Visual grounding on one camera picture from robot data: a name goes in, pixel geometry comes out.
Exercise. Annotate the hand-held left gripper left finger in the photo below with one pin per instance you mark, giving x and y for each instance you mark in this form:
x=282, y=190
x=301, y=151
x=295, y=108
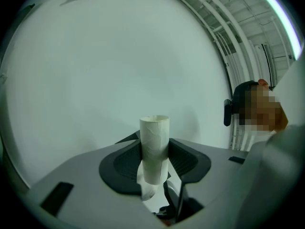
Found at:
x=95, y=187

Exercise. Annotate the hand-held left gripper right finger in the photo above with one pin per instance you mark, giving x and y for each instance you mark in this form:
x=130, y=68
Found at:
x=209, y=175

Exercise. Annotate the white paper core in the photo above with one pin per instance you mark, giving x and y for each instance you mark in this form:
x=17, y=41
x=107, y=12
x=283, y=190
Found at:
x=155, y=147

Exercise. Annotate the black toilet paper holder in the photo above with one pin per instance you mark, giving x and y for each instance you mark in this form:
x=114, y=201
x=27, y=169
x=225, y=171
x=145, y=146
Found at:
x=131, y=138

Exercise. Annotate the person's light grey shirt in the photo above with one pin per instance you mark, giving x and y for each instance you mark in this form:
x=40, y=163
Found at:
x=259, y=137

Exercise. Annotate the person's head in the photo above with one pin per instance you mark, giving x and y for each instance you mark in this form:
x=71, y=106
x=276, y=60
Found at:
x=262, y=111

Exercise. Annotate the group of white ceiling pipes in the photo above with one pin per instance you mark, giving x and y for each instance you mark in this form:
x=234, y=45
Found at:
x=238, y=36

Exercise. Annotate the long ceiling light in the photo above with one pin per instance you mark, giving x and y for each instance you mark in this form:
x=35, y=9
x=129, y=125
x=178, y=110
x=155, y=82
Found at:
x=281, y=15

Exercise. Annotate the black head-worn camera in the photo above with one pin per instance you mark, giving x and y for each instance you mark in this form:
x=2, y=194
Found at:
x=228, y=112

